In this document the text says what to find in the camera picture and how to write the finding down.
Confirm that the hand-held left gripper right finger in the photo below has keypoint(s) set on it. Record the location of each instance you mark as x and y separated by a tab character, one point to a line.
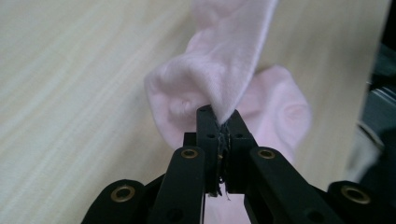
238	149

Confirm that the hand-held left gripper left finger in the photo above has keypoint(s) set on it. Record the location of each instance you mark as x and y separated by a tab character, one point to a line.
208	146

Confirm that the pink sock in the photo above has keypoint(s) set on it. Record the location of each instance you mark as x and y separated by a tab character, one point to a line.
218	62

